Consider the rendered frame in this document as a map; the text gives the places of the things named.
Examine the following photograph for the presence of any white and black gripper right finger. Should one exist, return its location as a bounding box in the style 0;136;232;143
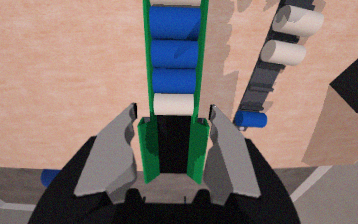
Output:
203;104;301;224

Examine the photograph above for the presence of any blue cylinder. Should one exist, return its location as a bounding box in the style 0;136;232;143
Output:
151;40;198;69
149;6;201;41
152;68;196;94
235;111;267;128

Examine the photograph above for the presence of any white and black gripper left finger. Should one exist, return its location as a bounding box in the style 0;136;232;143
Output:
28;103;137;224

